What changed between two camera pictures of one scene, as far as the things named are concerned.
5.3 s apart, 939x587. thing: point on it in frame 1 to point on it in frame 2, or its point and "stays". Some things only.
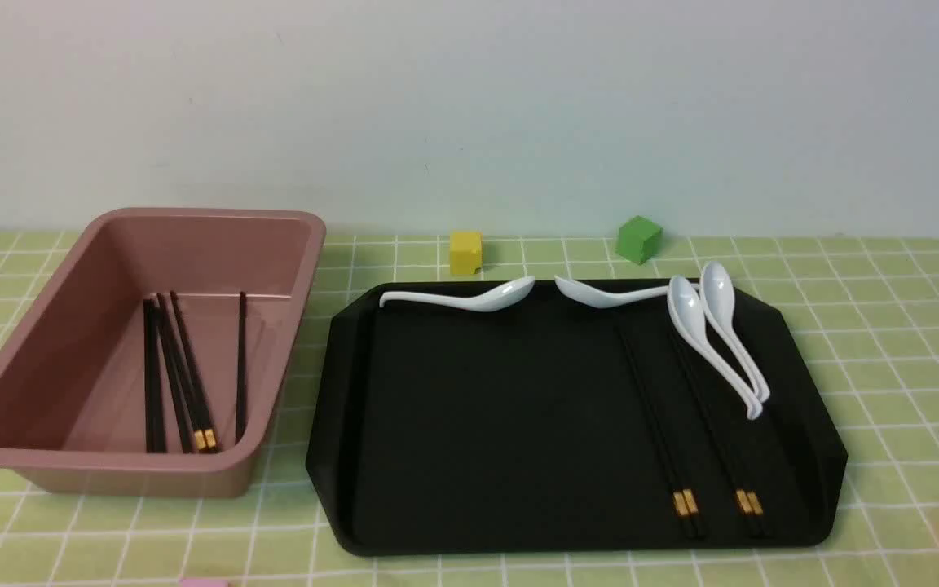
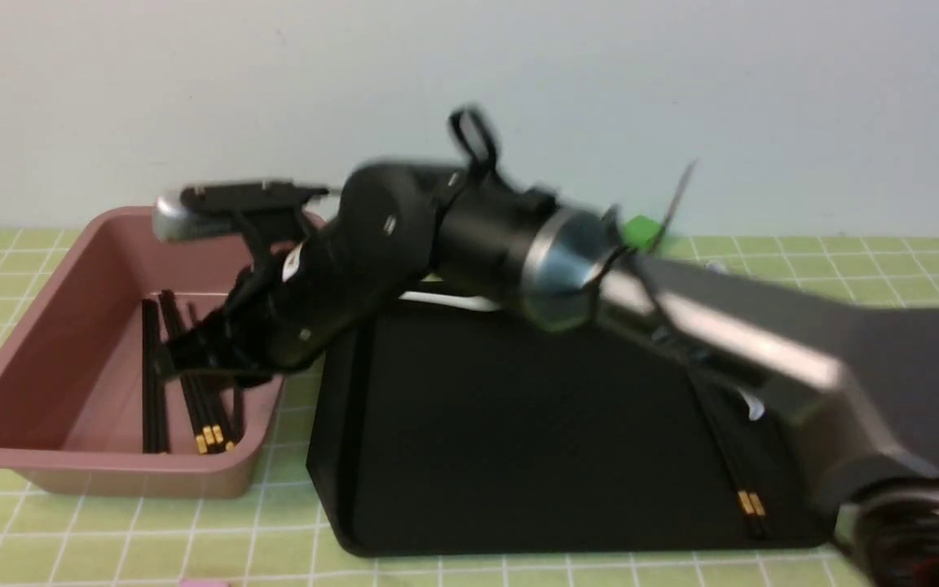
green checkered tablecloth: [897, 325] stays
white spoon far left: [502, 297] stays
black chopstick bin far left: [149, 347] stays
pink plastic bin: [156, 361] stays
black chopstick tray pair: [689, 519] to [216, 408]
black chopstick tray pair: [685, 500] to [203, 400]
